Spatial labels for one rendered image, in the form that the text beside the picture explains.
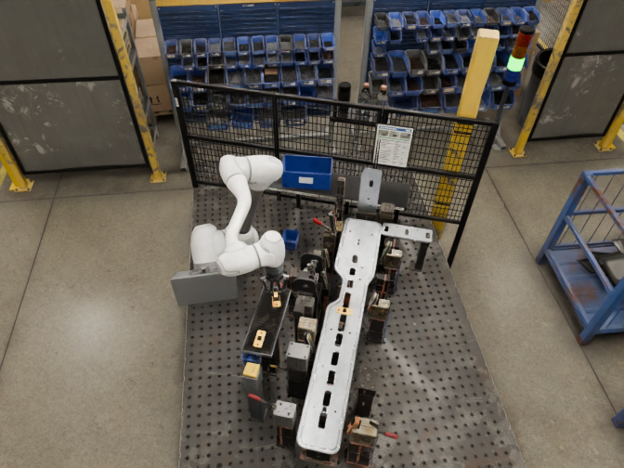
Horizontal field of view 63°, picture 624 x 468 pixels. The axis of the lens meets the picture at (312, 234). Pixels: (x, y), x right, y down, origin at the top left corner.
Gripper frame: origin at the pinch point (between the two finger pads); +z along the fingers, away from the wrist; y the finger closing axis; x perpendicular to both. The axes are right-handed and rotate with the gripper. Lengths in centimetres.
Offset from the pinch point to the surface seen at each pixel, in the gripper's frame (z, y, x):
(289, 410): 14, 2, -51
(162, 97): 90, -98, 318
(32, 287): 120, -183, 112
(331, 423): 20, 20, -56
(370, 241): 20, 56, 46
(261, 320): 4.1, -7.6, -11.2
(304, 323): 12.2, 12.5, -9.5
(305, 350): 9.1, 11.7, -25.8
